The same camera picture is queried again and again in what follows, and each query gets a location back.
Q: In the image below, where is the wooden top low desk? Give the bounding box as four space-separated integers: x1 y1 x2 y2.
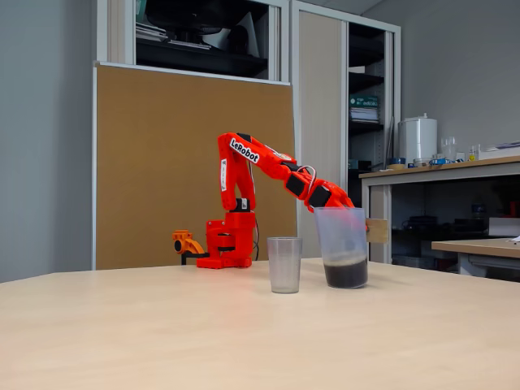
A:
431 237 520 281

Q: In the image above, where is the grey roller door cabinet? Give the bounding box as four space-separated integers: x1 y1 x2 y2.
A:
290 0 402 264

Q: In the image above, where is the clear plastic cup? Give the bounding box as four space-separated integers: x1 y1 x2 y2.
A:
266 236 303 294

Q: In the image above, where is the wooden top side bench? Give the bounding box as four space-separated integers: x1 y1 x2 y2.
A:
358 155 520 265

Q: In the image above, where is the brown cork pinboard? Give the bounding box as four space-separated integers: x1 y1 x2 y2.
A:
92 61 298 271

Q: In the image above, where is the translucent plastic pitcher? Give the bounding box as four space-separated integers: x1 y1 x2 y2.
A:
313 206 390 290

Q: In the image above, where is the orange table clamp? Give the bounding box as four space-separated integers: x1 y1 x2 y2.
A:
171 229 210 266

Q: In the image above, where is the clear drinking glass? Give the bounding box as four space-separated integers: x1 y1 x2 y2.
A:
440 136 457 162

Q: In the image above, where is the grey open shelf cabinet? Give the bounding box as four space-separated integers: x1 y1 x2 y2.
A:
96 0 292 83

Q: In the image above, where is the white cylindrical water kettle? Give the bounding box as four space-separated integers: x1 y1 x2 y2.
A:
397 113 439 166

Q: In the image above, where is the stack of papers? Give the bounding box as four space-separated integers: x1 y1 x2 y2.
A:
349 106 381 124

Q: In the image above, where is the white flat box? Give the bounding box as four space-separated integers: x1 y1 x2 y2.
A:
488 217 520 237

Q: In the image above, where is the green box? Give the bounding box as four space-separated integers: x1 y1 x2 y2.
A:
349 94 379 109

